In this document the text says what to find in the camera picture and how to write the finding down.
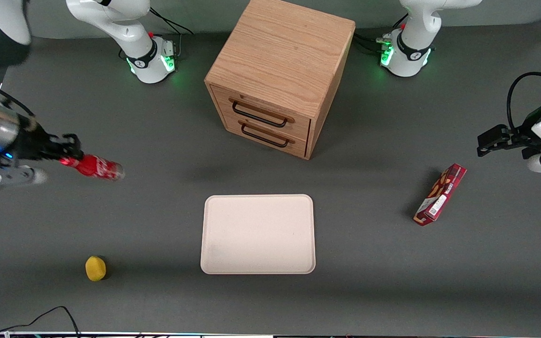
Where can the wooden drawer cabinet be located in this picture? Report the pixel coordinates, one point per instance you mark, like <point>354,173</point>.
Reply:
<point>282,65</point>

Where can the red coke bottle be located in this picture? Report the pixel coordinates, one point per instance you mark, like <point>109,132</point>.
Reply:
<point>96,166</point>

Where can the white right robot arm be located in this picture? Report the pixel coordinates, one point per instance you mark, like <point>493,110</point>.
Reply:
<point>129,28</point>

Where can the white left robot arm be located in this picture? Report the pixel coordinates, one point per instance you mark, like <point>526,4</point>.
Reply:
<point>413,37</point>

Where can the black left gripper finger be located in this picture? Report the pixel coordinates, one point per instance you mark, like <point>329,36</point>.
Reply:
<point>496,132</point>
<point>493,149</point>

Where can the red snack box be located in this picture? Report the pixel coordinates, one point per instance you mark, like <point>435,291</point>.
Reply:
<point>440,195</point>

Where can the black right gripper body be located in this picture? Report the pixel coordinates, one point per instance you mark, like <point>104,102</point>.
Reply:
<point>32,142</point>

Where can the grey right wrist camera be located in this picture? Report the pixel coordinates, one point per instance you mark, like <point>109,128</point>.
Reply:
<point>7,177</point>

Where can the beige rectangular tray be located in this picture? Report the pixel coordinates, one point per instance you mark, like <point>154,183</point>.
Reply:
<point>258,234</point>

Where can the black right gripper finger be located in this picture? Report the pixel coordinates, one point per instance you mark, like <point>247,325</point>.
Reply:
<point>66,154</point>
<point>66,140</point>

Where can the wooden drawer front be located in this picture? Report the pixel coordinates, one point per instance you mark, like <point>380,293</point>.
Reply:
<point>268,136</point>
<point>263,112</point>

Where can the yellow lemon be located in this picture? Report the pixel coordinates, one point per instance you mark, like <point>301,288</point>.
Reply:
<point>95,268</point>

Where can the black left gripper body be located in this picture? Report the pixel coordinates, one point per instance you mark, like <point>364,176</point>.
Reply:
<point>520,135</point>

